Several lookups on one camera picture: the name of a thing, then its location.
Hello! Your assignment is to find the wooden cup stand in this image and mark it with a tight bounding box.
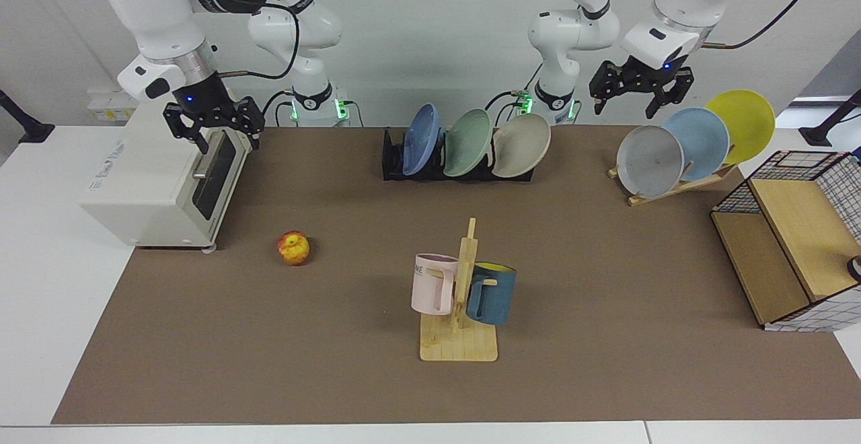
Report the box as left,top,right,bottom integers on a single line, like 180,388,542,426
420,217,499,363

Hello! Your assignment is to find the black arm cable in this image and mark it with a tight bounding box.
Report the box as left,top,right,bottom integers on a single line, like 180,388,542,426
703,0,825,51
219,0,301,81

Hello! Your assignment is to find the grey plate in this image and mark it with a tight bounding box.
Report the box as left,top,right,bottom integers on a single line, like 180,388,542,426
616,125,685,200

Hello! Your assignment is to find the black desk stand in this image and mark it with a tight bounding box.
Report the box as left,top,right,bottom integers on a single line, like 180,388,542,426
0,89,56,144
799,89,861,147

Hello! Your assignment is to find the green plate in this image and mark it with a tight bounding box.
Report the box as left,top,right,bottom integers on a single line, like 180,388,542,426
443,108,494,178

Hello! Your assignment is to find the pink cup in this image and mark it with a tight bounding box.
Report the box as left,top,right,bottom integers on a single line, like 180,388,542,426
411,253,459,316

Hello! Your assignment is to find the black dish rack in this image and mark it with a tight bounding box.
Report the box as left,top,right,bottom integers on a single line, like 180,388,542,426
381,128,535,182

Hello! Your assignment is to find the yellow plate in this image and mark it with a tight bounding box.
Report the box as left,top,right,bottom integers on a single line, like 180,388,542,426
704,89,776,165

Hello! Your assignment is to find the beige plate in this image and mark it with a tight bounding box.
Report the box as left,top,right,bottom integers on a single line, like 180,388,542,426
491,113,552,179

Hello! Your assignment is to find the red yellow apple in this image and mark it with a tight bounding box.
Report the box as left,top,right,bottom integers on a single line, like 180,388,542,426
277,230,311,266

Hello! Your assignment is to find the pale toaster oven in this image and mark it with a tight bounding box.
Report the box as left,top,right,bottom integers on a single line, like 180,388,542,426
77,98,255,253

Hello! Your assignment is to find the white wall socket box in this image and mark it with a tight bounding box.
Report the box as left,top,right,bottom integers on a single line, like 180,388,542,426
87,89,139,123

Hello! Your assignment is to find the light blue plate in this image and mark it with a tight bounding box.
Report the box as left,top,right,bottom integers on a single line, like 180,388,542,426
663,107,731,182

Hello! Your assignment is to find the wire basket with wooden floor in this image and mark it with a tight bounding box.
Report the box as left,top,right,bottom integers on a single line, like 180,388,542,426
710,150,861,332

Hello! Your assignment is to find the wooden plate rack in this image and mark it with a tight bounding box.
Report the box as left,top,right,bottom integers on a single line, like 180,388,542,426
607,161,737,207

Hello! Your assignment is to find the teal cup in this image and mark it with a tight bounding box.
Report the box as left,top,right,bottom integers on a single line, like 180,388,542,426
465,262,518,326

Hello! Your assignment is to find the brown table cloth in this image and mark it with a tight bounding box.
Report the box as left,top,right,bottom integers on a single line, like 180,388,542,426
51,125,861,426

